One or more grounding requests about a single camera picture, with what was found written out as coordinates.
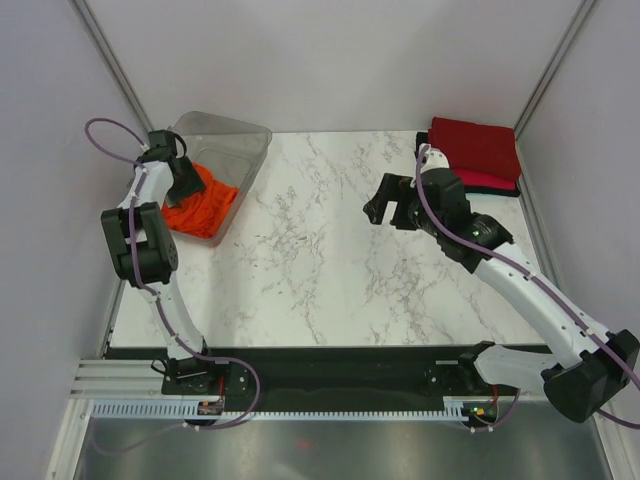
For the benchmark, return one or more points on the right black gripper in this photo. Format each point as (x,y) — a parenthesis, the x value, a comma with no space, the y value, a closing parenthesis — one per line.
(395,188)

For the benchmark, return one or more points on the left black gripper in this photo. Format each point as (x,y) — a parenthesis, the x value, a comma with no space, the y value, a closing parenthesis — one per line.
(194,185)

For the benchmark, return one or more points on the orange t shirt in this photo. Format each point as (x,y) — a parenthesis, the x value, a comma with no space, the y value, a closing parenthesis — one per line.
(202,214)

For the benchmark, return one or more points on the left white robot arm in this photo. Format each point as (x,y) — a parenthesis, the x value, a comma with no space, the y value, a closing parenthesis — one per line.
(144,253)

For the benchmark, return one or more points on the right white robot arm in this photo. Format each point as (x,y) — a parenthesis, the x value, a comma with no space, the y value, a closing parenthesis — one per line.
(587,364)

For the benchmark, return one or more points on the clear plastic bin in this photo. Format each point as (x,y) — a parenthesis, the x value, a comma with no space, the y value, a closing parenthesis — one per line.
(233,150)

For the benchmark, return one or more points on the black folded shirt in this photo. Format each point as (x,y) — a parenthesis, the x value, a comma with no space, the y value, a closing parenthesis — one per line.
(422,137)

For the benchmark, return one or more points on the pink folded shirt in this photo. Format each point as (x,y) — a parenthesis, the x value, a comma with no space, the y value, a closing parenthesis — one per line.
(479,180)

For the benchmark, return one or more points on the dark red folded shirt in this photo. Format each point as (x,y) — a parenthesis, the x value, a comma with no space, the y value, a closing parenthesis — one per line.
(477,147)

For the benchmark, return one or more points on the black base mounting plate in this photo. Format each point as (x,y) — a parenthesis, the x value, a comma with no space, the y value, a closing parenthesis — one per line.
(357,377)

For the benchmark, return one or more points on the left aluminium frame post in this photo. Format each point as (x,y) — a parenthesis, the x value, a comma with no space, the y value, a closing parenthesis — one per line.
(94,30)

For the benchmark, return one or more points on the aluminium frame post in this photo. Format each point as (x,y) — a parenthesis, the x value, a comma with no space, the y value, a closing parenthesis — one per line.
(568,39)
(94,30)

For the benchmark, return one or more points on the white slotted cable duct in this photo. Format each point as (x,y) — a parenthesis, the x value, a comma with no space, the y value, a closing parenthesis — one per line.
(196,410)

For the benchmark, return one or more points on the left aluminium rail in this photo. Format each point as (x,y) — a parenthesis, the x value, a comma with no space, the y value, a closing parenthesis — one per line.
(116,379)

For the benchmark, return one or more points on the right aluminium frame post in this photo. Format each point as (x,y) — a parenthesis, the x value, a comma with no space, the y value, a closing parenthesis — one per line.
(568,39)

